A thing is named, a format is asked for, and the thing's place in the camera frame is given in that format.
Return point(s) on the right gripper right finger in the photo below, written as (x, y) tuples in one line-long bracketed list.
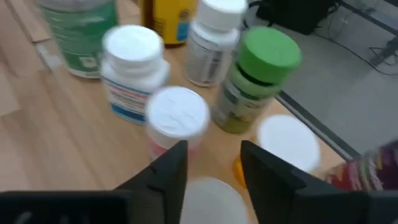
[(280, 199)]

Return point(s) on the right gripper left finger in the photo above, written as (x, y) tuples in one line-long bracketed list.
[(164, 186)]

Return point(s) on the orange vial white cap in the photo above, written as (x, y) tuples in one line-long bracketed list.
[(211, 202), (289, 140)]

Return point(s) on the pink bottle white cap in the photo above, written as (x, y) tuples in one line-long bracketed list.
[(177, 112)]

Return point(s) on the white bottle grey label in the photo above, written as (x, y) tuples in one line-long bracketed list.
[(211, 53)]

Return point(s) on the white bottle blue label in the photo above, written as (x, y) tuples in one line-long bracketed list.
[(133, 46)]

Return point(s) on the green-capped bottle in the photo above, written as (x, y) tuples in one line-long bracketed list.
[(267, 53)]

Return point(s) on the brown jar yellow lid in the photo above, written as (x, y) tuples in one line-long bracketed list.
[(168, 21)]

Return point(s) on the clear bottle green label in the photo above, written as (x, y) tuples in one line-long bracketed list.
[(81, 37)]

